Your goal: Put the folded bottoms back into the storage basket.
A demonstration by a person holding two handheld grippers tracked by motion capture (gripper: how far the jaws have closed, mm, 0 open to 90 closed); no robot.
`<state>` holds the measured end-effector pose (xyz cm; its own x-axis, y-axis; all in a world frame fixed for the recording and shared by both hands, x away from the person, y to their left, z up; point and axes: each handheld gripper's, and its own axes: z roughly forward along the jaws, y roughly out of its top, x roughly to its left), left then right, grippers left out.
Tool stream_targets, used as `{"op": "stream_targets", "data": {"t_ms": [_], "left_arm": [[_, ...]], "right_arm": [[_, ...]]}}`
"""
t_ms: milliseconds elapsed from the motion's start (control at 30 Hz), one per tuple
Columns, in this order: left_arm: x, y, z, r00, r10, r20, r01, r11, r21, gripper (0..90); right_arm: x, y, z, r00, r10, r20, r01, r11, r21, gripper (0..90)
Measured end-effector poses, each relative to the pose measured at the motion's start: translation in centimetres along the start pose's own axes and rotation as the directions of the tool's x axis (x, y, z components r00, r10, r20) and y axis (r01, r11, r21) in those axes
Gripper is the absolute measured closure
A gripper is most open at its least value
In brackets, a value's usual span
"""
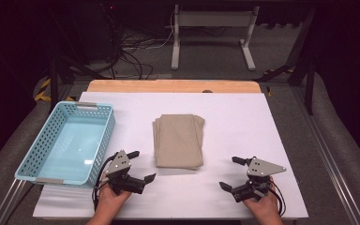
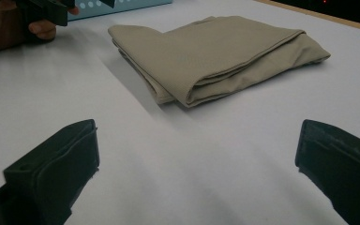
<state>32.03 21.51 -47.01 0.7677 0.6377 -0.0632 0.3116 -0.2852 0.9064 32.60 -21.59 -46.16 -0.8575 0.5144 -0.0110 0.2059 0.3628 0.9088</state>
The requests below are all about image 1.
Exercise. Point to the beige cloth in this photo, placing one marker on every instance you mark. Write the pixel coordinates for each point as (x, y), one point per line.
(178, 140)

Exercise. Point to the black metal stand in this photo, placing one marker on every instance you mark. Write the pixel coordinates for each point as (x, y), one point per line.
(307, 81)
(54, 81)

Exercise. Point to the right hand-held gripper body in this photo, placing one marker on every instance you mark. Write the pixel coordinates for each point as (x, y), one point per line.
(258, 168)

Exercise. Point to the light blue plastic basket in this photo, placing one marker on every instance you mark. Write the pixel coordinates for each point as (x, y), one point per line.
(72, 146)

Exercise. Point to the white table mat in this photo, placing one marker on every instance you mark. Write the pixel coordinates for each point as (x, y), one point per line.
(231, 125)

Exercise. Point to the wooden table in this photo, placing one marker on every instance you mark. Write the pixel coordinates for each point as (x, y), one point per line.
(168, 86)

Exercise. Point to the person's right hand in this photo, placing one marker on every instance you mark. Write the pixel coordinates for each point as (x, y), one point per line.
(264, 206)

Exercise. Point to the aluminium rail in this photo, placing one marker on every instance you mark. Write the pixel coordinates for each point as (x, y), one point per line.
(331, 156)
(7, 203)

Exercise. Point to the white metal stand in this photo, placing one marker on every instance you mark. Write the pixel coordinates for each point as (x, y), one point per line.
(212, 18)

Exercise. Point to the person's left hand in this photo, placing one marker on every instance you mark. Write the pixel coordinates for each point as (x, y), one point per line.
(111, 200)

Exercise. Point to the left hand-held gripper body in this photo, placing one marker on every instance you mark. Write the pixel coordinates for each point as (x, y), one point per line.
(118, 164)

